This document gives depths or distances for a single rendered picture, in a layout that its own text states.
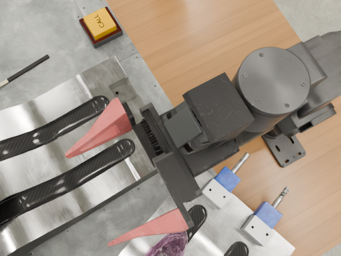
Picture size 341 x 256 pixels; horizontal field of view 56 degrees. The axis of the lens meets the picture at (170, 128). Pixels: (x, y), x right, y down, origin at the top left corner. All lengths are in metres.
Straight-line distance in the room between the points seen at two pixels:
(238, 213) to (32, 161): 0.42
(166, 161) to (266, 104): 0.10
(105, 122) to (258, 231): 0.44
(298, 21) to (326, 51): 1.62
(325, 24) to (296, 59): 1.78
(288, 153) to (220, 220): 0.23
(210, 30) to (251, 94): 0.63
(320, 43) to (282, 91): 0.13
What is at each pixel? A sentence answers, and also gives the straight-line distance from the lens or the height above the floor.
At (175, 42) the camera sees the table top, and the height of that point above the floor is 0.80.
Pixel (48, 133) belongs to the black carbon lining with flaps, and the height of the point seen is 0.88.
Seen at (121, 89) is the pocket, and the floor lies 0.86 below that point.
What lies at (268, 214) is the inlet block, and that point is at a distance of 0.70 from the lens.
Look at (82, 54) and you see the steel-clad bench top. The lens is 0.84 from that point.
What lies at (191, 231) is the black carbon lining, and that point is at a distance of 0.68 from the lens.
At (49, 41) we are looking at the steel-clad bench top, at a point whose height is 0.80.
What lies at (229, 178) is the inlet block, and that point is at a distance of 0.68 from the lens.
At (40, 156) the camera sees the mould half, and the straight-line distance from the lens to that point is 0.68.
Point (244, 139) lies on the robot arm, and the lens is 0.33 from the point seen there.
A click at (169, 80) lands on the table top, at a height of 0.80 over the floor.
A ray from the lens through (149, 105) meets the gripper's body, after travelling 0.31.
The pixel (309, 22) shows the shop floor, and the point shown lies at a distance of 2.02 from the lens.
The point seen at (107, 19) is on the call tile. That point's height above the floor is 0.84.
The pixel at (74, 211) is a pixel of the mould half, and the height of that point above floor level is 0.89.
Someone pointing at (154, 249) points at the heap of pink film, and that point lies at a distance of 0.63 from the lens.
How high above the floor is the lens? 1.53
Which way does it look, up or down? 75 degrees down
